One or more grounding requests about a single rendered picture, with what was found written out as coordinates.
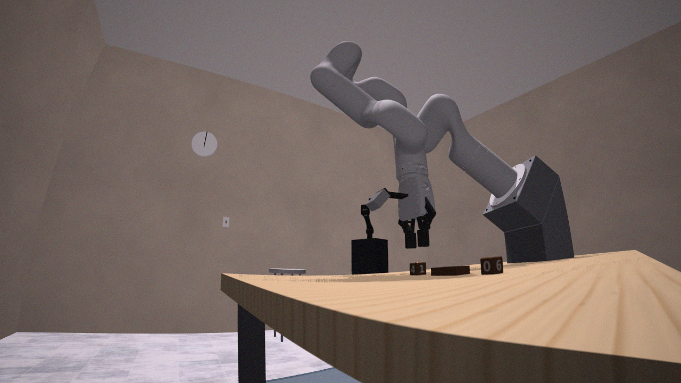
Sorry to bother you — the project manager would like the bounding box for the brown number cube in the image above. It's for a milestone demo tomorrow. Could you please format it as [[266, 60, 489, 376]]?
[[410, 262, 426, 276], [480, 256, 503, 275]]

